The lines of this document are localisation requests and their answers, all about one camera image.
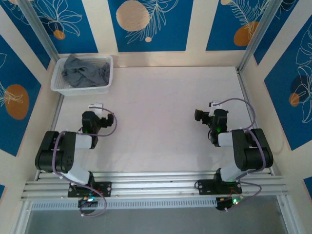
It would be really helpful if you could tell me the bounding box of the grey t-shirt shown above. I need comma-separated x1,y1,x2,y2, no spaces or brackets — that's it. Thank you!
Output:
61,54,111,88

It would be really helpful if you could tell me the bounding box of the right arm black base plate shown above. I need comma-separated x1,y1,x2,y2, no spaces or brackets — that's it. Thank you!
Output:
196,179,243,195

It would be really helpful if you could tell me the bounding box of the aluminium corner post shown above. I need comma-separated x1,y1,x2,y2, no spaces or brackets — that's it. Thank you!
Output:
18,0,60,61
237,0,285,74

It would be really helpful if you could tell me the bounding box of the white plastic basket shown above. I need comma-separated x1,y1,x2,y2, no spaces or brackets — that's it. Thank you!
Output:
50,55,115,96

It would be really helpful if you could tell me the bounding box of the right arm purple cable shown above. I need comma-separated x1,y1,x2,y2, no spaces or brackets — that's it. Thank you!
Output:
218,97,266,210

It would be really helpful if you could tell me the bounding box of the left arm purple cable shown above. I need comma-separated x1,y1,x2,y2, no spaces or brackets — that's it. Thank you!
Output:
52,107,117,217

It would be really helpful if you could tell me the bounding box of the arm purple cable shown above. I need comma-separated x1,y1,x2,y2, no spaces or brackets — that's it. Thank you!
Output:
52,107,117,217
218,97,266,210

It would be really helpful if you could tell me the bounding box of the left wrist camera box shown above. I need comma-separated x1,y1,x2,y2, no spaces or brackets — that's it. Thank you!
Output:
87,102,105,115

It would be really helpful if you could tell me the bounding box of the aluminium frame bar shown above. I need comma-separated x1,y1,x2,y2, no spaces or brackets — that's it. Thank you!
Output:
13,201,34,234
276,195,299,234

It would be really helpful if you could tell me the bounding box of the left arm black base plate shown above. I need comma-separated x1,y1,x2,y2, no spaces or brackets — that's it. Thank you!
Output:
67,181,113,198

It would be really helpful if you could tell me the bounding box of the slotted grey cable duct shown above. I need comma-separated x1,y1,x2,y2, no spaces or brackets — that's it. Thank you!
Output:
31,197,218,211

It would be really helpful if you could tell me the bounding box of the aluminium rail frame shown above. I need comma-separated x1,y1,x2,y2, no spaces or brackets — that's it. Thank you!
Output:
20,170,291,201

